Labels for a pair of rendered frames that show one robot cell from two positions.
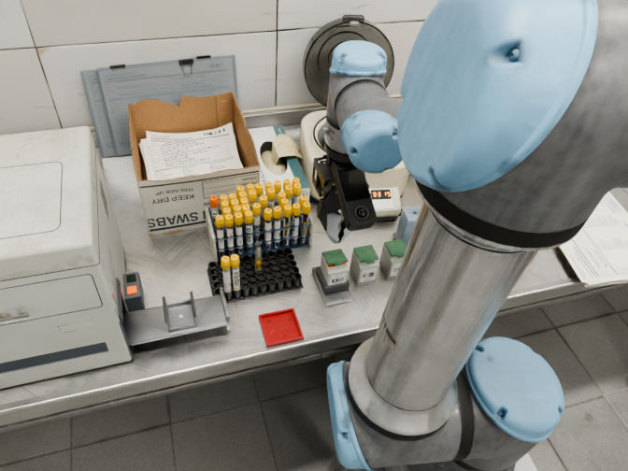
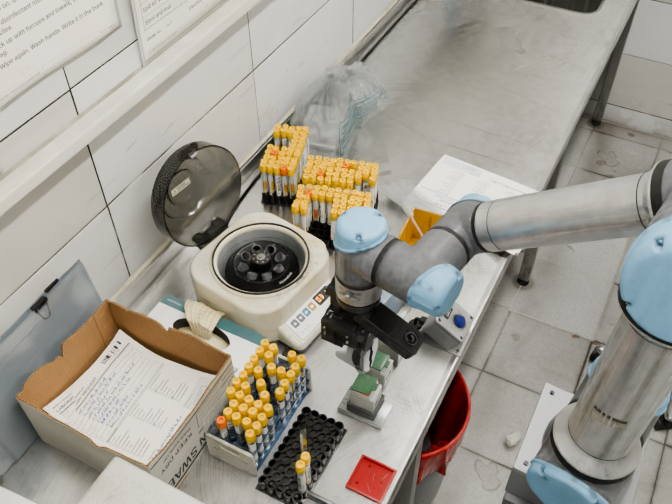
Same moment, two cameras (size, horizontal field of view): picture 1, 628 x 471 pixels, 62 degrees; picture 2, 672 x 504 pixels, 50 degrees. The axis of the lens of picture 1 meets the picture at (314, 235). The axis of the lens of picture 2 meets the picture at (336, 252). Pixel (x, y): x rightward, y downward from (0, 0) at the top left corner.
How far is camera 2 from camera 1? 0.63 m
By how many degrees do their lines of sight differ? 28
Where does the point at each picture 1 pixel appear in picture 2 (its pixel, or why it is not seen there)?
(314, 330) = (395, 457)
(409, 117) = (651, 313)
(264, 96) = (118, 275)
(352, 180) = (384, 318)
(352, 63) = (372, 238)
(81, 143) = (140, 476)
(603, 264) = not seen: hidden behind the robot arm
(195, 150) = (118, 387)
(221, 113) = (104, 327)
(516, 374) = not seen: hidden behind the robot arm
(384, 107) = (431, 260)
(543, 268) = (480, 262)
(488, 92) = not seen: outside the picture
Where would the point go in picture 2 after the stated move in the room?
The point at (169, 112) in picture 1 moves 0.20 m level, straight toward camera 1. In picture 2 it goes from (56, 369) to (143, 417)
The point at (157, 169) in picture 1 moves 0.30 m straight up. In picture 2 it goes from (107, 438) to (58, 333)
